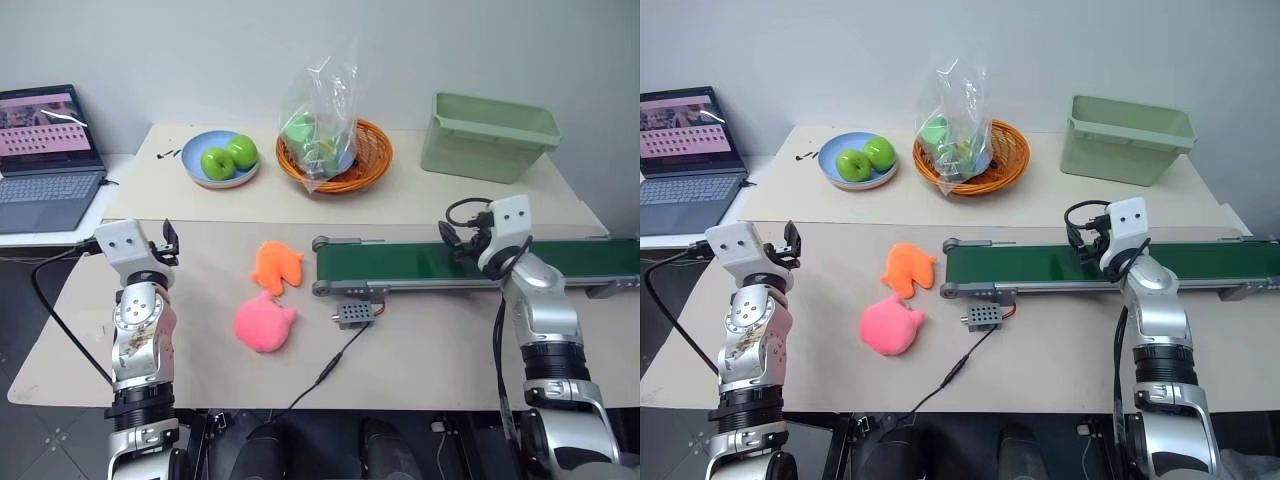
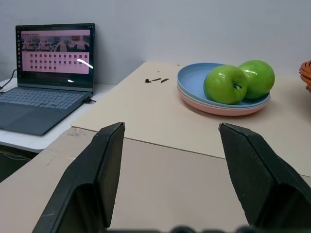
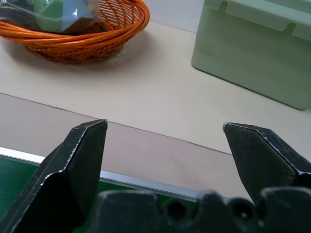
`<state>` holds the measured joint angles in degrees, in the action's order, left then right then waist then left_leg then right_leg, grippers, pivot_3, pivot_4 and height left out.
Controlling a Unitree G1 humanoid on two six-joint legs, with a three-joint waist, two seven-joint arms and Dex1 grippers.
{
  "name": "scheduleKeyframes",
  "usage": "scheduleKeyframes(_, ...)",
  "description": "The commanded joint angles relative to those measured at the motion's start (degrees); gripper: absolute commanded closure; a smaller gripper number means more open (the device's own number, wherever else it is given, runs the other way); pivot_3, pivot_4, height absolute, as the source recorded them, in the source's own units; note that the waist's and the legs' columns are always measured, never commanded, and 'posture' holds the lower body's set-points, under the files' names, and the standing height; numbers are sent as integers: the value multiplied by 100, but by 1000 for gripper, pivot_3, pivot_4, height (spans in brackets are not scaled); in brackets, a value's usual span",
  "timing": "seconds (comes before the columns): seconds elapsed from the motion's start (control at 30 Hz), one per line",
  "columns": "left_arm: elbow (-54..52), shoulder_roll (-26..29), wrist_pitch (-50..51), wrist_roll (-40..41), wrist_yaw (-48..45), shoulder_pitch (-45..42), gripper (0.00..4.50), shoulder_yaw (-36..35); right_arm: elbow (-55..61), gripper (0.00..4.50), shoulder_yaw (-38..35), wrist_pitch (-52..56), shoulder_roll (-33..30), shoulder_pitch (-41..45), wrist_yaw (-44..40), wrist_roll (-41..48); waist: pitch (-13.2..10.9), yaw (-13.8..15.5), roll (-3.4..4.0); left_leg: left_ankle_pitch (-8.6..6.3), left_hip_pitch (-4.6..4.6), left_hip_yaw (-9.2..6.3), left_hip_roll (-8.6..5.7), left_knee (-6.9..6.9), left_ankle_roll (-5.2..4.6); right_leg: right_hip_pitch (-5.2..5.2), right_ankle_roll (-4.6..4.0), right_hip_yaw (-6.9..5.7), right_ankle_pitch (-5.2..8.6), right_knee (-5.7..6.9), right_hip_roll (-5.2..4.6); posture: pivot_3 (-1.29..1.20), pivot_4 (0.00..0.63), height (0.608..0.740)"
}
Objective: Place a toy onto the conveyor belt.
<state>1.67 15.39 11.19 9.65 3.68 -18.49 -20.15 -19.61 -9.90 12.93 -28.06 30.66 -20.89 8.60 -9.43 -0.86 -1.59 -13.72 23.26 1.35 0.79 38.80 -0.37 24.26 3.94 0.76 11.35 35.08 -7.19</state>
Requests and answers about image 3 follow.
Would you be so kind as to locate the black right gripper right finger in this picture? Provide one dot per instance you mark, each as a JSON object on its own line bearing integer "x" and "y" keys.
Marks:
{"x": 262, "y": 160}

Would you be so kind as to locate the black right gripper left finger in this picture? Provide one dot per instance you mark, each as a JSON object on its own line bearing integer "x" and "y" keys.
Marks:
{"x": 70, "y": 174}

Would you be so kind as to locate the pale green plastic box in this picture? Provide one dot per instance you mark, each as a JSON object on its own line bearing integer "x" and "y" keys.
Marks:
{"x": 255, "y": 48}

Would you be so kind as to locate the orange woven wicker basket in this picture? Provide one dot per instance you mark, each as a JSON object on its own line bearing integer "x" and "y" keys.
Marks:
{"x": 80, "y": 43}

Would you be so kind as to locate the clear plastic bag with contents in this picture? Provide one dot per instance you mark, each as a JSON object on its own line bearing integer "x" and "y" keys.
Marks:
{"x": 56, "y": 15}

